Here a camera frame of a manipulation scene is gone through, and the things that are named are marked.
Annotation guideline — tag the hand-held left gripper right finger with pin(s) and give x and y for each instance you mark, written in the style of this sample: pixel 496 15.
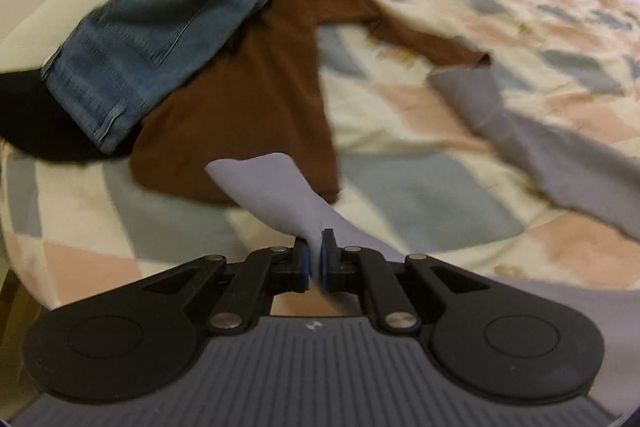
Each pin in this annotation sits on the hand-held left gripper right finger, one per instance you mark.
pixel 326 268

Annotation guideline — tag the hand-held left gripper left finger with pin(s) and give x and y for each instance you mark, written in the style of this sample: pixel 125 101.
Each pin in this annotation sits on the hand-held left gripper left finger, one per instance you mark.
pixel 301 268

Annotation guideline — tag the grey pants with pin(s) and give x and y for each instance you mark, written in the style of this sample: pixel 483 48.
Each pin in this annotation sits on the grey pants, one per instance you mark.
pixel 280 194

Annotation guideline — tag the pastel patchwork quilt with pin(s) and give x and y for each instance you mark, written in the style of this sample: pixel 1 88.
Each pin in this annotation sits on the pastel patchwork quilt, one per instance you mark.
pixel 425 199

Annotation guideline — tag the brown shirt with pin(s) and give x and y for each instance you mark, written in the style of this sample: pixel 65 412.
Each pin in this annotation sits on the brown shirt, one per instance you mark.
pixel 250 97

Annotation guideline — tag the blue jeans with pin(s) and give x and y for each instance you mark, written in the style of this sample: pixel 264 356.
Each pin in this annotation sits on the blue jeans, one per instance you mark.
pixel 150 32

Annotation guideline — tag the black cloth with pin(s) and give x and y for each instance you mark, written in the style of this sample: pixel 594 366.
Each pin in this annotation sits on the black cloth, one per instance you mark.
pixel 35 122

